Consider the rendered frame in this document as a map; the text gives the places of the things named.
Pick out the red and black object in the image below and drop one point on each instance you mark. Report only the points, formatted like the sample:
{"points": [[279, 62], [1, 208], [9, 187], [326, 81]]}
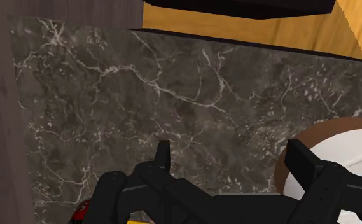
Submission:
{"points": [[80, 212]]}

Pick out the yellow object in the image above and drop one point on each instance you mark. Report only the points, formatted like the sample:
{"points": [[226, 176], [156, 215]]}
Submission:
{"points": [[138, 222]]}

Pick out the white plate with brown rim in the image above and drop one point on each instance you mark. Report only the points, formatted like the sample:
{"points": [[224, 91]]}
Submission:
{"points": [[349, 145]]}

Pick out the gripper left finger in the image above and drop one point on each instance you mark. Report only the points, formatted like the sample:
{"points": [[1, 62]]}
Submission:
{"points": [[155, 189]]}

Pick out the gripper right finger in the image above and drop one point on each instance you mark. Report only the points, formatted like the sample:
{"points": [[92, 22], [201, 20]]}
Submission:
{"points": [[326, 186]]}

